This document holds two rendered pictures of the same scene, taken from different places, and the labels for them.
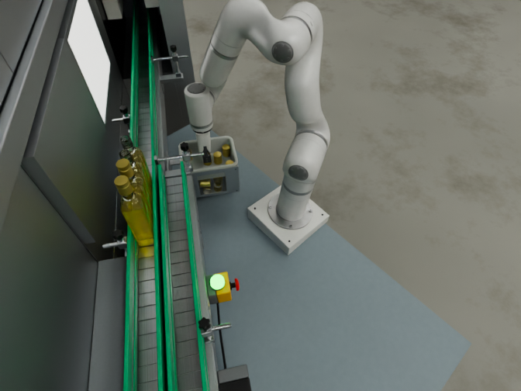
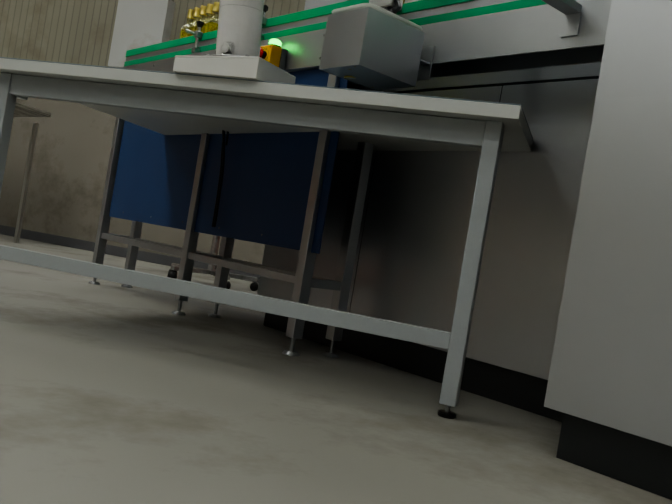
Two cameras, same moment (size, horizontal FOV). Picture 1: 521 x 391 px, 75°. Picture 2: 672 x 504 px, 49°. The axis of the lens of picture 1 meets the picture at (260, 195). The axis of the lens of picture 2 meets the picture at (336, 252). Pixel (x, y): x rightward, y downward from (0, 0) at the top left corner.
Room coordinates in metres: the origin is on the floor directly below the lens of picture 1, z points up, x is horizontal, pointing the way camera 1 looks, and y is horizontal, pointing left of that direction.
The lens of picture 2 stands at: (2.82, -0.75, 0.35)
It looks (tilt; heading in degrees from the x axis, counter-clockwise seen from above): 0 degrees down; 153
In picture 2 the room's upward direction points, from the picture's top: 9 degrees clockwise
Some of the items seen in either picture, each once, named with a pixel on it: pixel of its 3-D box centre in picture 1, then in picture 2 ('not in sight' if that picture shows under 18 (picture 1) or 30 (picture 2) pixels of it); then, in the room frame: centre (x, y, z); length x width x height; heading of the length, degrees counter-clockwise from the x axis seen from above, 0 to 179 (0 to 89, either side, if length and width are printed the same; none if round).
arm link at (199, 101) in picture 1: (199, 103); not in sight; (0.97, 0.22, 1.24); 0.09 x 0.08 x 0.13; 164
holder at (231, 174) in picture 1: (203, 169); (378, 54); (0.95, 0.24, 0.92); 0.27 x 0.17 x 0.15; 103
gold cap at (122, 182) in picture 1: (123, 185); not in sight; (0.54, 0.35, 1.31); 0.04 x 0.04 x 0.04
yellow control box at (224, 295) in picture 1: (219, 288); (272, 58); (0.42, 0.12, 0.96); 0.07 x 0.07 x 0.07; 13
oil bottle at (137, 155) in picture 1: (139, 174); not in sight; (0.71, 0.39, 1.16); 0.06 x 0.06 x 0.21; 12
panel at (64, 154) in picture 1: (82, 94); not in sight; (0.90, 0.57, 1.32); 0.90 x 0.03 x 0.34; 13
